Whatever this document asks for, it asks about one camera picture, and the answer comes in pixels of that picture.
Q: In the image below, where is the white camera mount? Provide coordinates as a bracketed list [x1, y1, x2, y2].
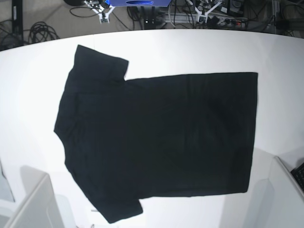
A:
[194, 0, 223, 22]
[84, 0, 115, 24]

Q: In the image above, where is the white partition panel right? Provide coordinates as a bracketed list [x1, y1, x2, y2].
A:
[252, 157, 304, 228]

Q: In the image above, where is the black keyboard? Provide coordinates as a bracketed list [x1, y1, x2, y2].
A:
[291, 163, 304, 190]

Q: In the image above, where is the blue box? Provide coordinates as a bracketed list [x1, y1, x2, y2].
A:
[110, 0, 171, 7]

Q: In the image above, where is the white partition panel left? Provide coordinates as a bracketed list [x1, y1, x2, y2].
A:
[0, 166, 65, 228]

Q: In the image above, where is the white partition panel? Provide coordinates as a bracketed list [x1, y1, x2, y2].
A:
[0, 166, 65, 228]
[252, 157, 304, 228]

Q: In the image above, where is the black T-shirt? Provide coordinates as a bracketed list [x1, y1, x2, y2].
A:
[54, 46, 258, 223]

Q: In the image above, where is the coiled black cable bundle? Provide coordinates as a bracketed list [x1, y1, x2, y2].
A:
[28, 21, 60, 45]

